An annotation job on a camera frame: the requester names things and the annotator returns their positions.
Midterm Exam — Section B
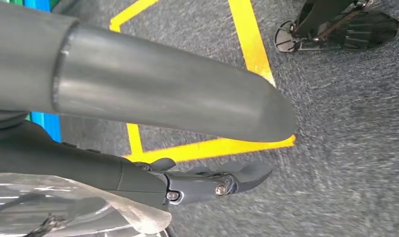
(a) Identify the black robot right foot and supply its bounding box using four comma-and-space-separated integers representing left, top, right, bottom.
274, 11, 399, 53

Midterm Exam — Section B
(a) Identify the yellow floor tape square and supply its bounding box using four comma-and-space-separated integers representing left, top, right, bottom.
109, 0, 297, 163

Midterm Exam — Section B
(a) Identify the clear plastic cover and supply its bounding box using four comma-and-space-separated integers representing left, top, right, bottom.
0, 173, 172, 237

